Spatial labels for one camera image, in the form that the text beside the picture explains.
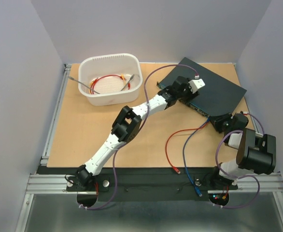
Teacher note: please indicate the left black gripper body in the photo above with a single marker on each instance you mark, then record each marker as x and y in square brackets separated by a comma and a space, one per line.
[187, 95]

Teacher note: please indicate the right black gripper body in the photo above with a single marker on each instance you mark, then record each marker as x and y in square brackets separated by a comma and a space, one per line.
[222, 123]

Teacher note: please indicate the dark network switch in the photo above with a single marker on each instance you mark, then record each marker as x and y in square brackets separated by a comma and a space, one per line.
[218, 97]

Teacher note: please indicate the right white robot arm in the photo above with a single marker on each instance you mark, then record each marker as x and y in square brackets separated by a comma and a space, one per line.
[256, 152]

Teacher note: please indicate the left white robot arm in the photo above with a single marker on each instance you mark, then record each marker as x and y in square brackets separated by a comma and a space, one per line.
[129, 122]

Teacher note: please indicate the white plastic tub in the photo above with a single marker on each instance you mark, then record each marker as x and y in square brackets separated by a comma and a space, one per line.
[110, 79]

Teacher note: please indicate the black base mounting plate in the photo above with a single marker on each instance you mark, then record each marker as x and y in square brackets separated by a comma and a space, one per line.
[148, 184]

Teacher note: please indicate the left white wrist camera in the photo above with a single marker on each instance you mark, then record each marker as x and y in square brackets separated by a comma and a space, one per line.
[196, 84]

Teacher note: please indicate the aluminium frame rail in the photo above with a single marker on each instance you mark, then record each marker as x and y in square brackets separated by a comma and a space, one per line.
[45, 183]

